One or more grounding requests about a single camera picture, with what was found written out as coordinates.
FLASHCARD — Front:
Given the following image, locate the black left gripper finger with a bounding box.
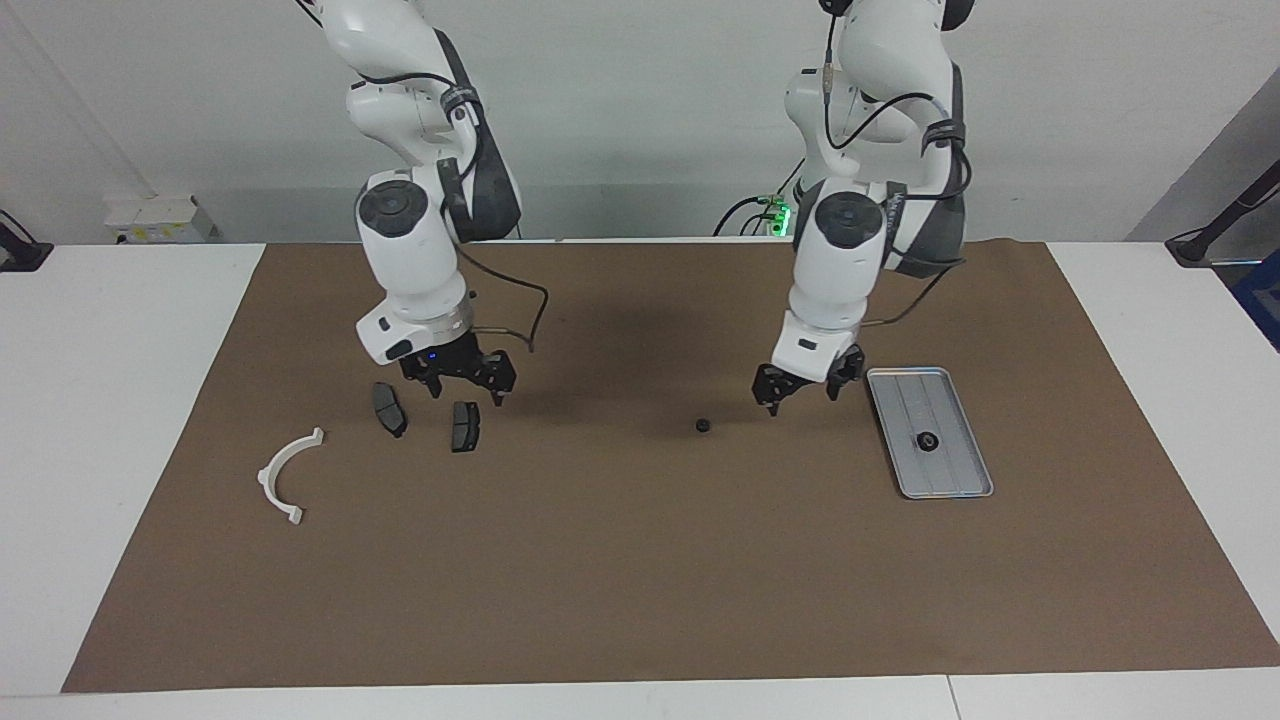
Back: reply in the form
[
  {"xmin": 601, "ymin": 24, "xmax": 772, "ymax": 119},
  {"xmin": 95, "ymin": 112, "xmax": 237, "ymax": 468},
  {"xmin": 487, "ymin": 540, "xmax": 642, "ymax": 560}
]
[
  {"xmin": 828, "ymin": 348, "xmax": 867, "ymax": 401},
  {"xmin": 752, "ymin": 365, "xmax": 793, "ymax": 418}
]

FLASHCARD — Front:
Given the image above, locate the silver metal tray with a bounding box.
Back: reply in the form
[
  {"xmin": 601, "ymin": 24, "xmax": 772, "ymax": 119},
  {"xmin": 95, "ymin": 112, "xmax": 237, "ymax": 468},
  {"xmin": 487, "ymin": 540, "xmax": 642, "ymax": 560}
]
[{"xmin": 865, "ymin": 366, "xmax": 995, "ymax": 500}]

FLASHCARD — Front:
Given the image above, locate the long dark brake pad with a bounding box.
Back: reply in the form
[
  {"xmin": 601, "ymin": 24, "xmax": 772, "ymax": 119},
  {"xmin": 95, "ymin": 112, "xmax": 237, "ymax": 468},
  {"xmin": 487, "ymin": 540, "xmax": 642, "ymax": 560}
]
[{"xmin": 372, "ymin": 382, "xmax": 409, "ymax": 439}]

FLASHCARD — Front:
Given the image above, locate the brown table mat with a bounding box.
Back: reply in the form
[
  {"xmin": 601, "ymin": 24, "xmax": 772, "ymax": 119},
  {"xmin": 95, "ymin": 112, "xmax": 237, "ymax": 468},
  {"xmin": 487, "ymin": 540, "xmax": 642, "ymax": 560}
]
[{"xmin": 60, "ymin": 240, "xmax": 1280, "ymax": 694}]

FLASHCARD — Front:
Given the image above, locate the white power strip box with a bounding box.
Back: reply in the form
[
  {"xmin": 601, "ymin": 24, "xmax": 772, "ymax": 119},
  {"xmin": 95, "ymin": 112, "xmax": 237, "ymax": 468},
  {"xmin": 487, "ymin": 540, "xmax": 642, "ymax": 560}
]
[{"xmin": 104, "ymin": 195, "xmax": 217, "ymax": 245}]

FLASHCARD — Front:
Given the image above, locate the black angled stand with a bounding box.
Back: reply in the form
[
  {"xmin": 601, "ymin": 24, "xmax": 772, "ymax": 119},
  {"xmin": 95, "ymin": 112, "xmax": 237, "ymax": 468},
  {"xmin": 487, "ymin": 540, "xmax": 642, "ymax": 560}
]
[{"xmin": 1165, "ymin": 158, "xmax": 1280, "ymax": 269}]

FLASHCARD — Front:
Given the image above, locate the blue crate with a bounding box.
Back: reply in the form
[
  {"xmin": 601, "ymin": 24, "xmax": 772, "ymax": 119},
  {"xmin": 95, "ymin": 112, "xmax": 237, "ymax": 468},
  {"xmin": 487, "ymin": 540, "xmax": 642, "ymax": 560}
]
[{"xmin": 1232, "ymin": 250, "xmax": 1280, "ymax": 353}]

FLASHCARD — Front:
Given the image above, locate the black clamp stand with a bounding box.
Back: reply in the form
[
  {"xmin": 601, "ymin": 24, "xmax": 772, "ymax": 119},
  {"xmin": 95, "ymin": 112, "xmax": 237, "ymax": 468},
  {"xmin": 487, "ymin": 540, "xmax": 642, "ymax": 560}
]
[{"xmin": 0, "ymin": 208, "xmax": 54, "ymax": 273}]

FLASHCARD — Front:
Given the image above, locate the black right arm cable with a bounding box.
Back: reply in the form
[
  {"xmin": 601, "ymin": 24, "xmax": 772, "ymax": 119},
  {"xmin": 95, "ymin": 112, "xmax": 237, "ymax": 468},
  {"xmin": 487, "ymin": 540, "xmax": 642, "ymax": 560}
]
[{"xmin": 355, "ymin": 60, "xmax": 550, "ymax": 354}]

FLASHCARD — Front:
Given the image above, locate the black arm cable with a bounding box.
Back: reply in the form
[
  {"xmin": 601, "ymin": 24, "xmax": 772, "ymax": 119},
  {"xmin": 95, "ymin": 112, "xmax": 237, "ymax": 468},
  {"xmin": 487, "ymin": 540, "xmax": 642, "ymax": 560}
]
[
  {"xmin": 355, "ymin": 60, "xmax": 550, "ymax": 354},
  {"xmin": 820, "ymin": 0, "xmax": 973, "ymax": 328}
]

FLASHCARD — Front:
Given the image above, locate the white curved plastic bracket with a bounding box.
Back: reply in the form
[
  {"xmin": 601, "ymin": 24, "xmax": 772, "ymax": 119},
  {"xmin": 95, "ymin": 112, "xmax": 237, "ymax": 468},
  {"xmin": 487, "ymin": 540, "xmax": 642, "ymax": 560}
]
[{"xmin": 257, "ymin": 427, "xmax": 326, "ymax": 526}]

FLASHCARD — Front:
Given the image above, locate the black base cable bundle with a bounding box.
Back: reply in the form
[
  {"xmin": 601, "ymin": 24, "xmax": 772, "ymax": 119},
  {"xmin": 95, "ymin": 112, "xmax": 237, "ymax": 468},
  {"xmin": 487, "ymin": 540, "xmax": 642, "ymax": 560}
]
[{"xmin": 712, "ymin": 158, "xmax": 806, "ymax": 238}]

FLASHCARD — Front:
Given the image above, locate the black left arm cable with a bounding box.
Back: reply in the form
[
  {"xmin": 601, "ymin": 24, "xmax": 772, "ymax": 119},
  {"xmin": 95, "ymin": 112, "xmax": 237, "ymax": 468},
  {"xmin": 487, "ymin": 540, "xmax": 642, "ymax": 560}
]
[{"xmin": 820, "ymin": 0, "xmax": 973, "ymax": 328}]

